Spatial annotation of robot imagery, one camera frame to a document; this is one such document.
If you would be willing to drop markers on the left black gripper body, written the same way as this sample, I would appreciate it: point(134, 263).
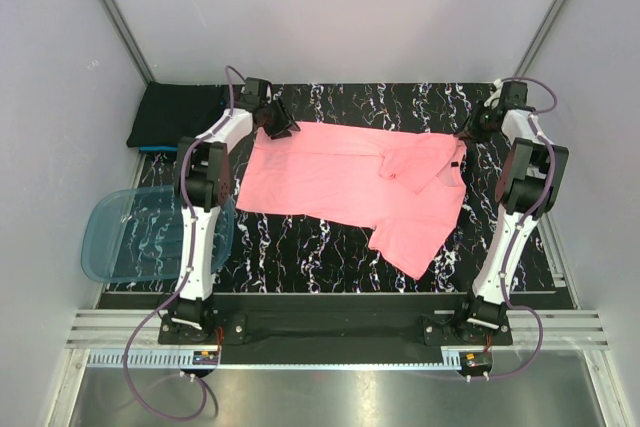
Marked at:
point(265, 106)

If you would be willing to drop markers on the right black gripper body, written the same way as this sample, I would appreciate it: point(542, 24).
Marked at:
point(480, 124)

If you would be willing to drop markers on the pink t shirt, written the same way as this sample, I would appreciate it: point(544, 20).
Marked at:
point(406, 188)

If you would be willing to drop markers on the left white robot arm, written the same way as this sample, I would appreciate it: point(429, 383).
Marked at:
point(203, 186)

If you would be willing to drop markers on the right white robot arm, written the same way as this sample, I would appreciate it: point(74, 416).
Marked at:
point(526, 190)

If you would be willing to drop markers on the folded black t shirt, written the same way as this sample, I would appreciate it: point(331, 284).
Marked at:
point(169, 112)

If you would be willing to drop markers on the folded blue t shirt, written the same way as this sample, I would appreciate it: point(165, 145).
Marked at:
point(158, 149)

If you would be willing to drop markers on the blue plastic bin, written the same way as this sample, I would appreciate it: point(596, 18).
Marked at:
point(134, 235)

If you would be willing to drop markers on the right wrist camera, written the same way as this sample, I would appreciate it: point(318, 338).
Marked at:
point(496, 93)

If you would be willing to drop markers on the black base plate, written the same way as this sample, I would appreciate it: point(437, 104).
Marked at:
point(431, 319)

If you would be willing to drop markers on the aluminium frame rail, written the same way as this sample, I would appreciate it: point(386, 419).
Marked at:
point(114, 337)

